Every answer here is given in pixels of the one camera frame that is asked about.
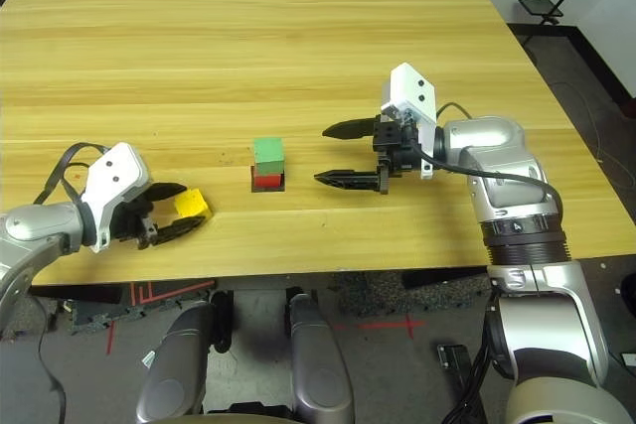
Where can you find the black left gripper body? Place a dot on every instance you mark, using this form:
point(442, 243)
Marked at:
point(131, 223)

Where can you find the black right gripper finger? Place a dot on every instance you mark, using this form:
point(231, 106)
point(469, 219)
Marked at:
point(353, 129)
point(353, 180)

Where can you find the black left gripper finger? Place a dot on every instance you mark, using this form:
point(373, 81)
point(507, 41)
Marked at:
point(176, 231)
point(166, 191)

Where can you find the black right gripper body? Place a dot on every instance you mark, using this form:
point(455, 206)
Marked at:
point(397, 148)

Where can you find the yellow wooden block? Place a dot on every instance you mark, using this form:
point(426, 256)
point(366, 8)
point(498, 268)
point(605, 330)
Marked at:
point(191, 203)

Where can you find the red wooden block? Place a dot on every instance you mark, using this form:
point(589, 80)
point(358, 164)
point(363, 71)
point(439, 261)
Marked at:
point(268, 182)

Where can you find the green wooden block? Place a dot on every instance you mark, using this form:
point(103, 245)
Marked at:
point(268, 153)

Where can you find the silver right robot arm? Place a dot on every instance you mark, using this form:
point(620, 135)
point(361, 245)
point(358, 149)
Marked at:
point(492, 136)

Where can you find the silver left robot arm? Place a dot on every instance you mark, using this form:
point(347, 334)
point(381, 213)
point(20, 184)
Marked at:
point(35, 225)

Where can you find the speckled foam floor mat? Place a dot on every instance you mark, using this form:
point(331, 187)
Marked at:
point(397, 292)
point(94, 320)

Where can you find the small clear floor connector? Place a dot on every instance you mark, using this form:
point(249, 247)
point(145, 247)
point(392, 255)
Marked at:
point(150, 359)

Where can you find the grey left robot leg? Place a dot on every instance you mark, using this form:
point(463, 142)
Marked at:
point(174, 369)

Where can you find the grey robot leg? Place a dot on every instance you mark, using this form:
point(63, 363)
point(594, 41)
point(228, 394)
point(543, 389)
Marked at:
point(174, 369)
point(318, 369)

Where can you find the grey right robot leg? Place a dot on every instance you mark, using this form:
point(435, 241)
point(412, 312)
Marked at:
point(318, 369)

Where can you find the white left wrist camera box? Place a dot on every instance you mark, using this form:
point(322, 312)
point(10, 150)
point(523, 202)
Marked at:
point(114, 171)

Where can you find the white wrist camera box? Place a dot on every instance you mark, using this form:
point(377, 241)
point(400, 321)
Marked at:
point(114, 171)
point(410, 89)

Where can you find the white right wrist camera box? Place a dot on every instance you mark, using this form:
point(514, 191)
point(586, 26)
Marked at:
point(410, 89)

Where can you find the black floor bracket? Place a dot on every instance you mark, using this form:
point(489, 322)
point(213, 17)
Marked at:
point(457, 364)

